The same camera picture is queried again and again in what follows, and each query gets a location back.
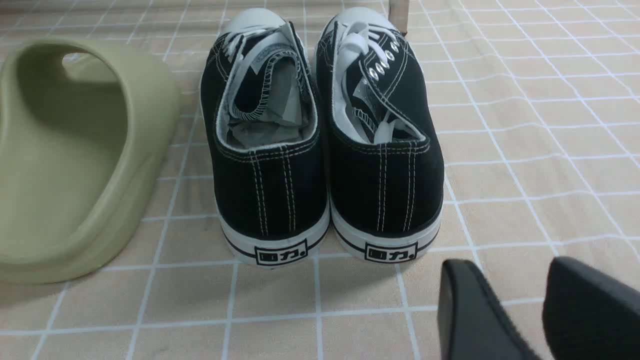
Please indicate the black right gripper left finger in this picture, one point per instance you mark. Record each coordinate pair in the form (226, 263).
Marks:
(472, 323)

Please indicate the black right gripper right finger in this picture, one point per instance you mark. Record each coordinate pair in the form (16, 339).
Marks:
(589, 315)

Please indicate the black canvas sneaker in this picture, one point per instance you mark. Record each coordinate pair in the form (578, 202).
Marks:
(386, 168)
(264, 130)

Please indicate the metal shoe rack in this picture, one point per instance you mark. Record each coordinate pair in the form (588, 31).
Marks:
(398, 15)

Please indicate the green foam slide right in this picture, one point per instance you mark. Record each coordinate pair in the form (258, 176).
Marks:
(85, 127)

